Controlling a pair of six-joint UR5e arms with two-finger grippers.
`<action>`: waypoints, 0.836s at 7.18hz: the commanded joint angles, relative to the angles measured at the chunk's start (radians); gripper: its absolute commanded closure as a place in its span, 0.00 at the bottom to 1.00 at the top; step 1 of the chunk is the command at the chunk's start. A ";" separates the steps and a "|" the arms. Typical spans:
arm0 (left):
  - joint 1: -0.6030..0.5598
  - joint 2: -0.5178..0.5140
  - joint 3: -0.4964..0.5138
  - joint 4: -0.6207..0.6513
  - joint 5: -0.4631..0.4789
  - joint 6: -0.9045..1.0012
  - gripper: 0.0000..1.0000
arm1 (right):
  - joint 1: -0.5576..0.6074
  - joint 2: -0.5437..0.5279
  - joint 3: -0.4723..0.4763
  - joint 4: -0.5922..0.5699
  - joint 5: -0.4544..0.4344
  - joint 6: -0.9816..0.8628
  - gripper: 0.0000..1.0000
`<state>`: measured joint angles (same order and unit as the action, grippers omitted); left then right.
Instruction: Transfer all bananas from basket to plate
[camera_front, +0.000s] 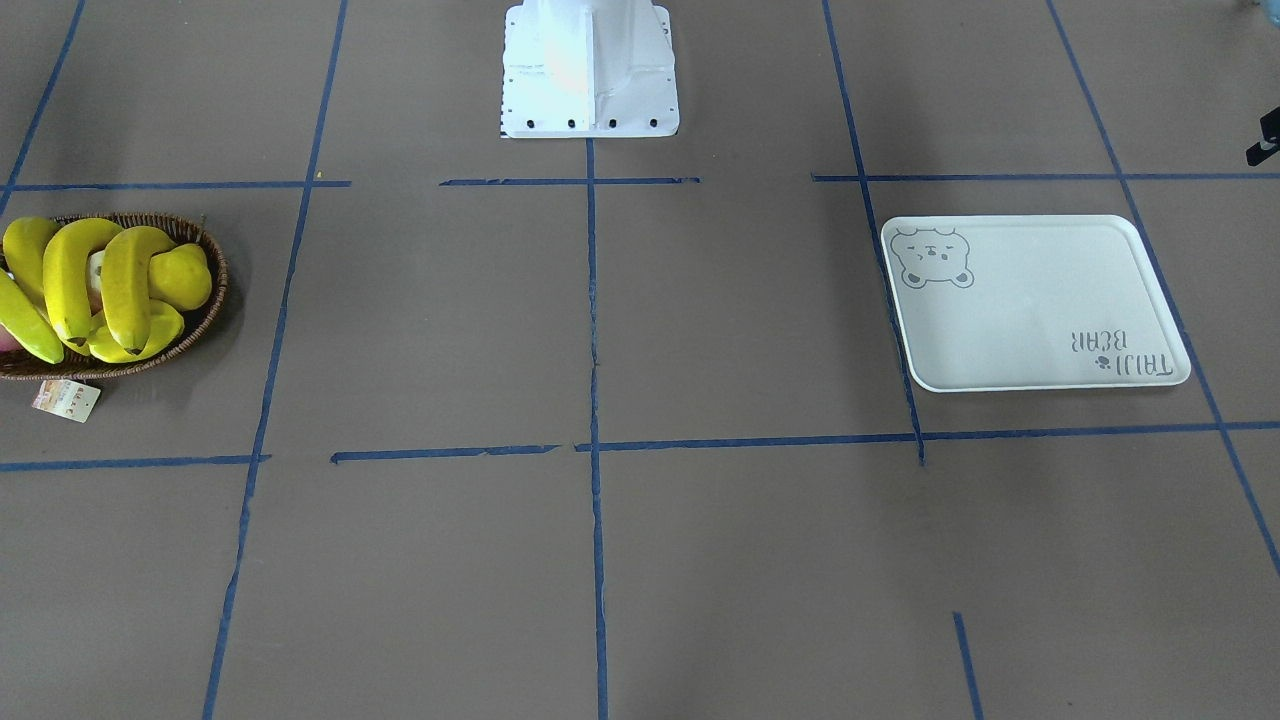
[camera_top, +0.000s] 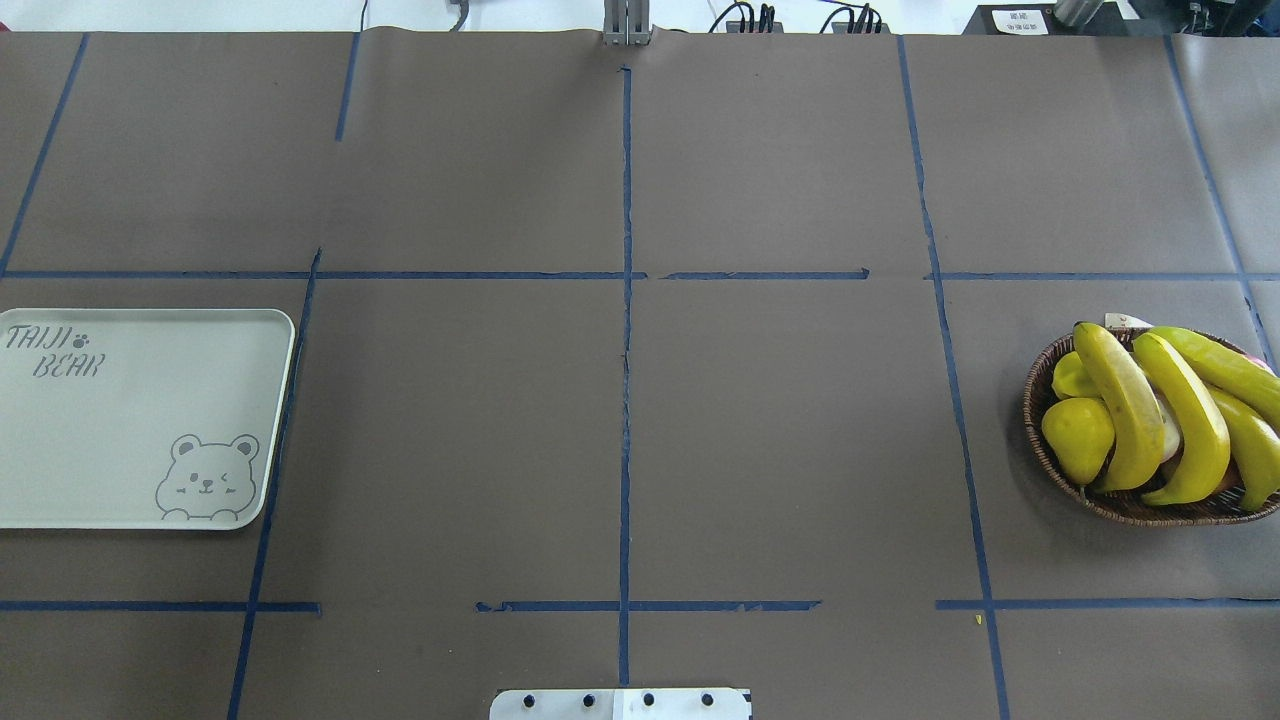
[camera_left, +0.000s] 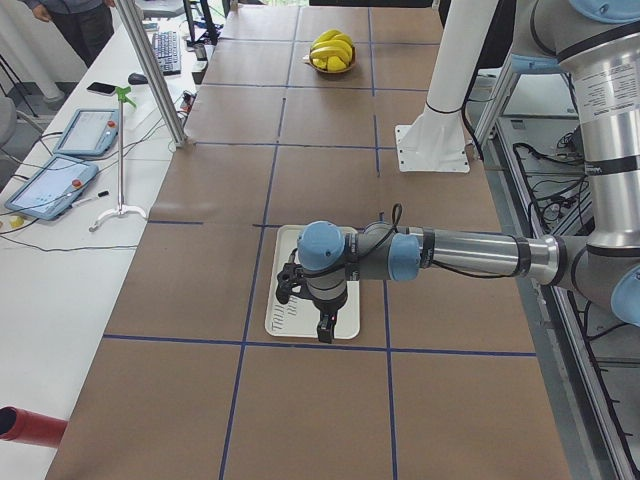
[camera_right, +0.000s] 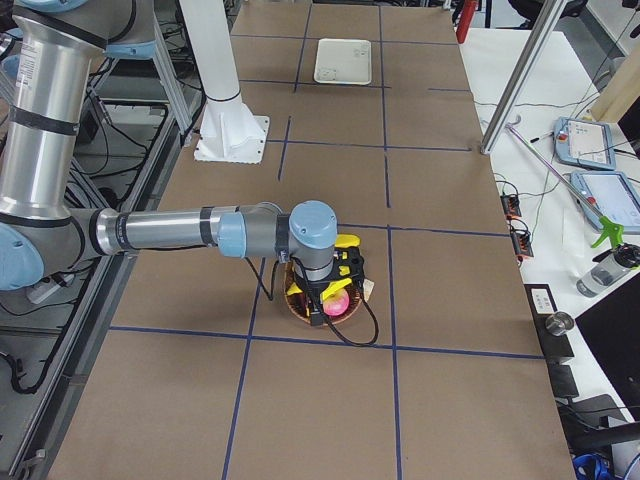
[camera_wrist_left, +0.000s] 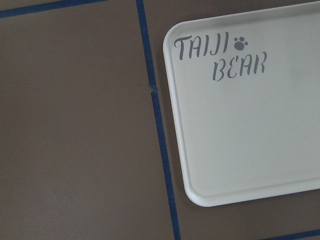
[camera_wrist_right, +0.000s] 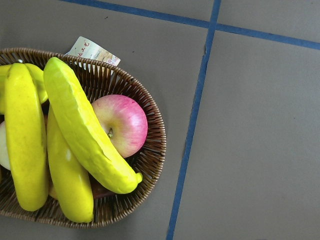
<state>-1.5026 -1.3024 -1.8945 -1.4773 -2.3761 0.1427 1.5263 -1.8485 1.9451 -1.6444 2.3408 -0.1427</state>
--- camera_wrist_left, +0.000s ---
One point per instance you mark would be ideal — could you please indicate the white rectangular bear tray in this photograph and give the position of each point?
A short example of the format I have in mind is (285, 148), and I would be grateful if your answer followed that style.
(245, 96)

